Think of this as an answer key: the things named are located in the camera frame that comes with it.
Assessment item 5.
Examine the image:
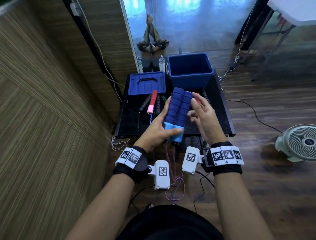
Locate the thin white hanging cable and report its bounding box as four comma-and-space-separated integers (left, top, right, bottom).
217, 0, 257, 84

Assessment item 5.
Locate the white cable coil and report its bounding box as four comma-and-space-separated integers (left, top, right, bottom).
110, 124, 131, 152

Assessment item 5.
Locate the black floor cable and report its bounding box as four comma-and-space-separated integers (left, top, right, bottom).
225, 99, 283, 134

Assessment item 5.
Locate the person's right hand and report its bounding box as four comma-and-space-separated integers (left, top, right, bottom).
187, 92, 227, 146

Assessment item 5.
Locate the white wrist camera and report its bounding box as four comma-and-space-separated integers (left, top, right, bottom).
181, 146, 204, 174
148, 160, 171, 190

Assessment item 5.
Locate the person's right forearm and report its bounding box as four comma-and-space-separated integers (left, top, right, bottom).
213, 172, 275, 240

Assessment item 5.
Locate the blue-handled pink jump rope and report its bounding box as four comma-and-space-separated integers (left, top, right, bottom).
162, 87, 194, 203

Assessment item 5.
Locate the black green-striped jump rope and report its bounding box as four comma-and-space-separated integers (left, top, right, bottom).
138, 93, 168, 136

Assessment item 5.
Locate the black camera cable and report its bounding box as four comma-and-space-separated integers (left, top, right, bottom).
128, 184, 156, 208
192, 170, 215, 213

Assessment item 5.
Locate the red-handled blue jump rope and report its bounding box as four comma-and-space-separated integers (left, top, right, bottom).
147, 89, 202, 125

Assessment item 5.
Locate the person's left hand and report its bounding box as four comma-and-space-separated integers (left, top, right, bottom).
133, 96, 184, 153

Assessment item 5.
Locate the white floor fan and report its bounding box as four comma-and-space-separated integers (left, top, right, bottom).
275, 124, 316, 163

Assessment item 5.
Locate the white wall cable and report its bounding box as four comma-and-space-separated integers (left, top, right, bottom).
74, 0, 126, 102

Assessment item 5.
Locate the black pouch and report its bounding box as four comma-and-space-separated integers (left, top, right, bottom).
143, 59, 160, 72

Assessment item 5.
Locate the blue bin lid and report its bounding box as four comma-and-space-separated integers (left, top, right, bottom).
127, 71, 167, 96

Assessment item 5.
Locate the black wristband with marker tags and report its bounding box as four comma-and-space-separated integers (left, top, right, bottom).
201, 141, 245, 176
113, 145, 151, 184

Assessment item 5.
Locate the blue plastic bin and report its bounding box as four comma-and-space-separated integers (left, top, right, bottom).
167, 52, 215, 90

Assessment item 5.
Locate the white folding table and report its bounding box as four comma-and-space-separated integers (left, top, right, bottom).
241, 0, 316, 82

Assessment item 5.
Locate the person's black clothing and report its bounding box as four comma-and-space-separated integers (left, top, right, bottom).
116, 204, 225, 240

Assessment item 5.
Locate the black glossy low table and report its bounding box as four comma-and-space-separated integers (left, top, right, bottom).
114, 69, 236, 139

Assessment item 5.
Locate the person's left forearm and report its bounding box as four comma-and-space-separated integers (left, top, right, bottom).
65, 173, 135, 240

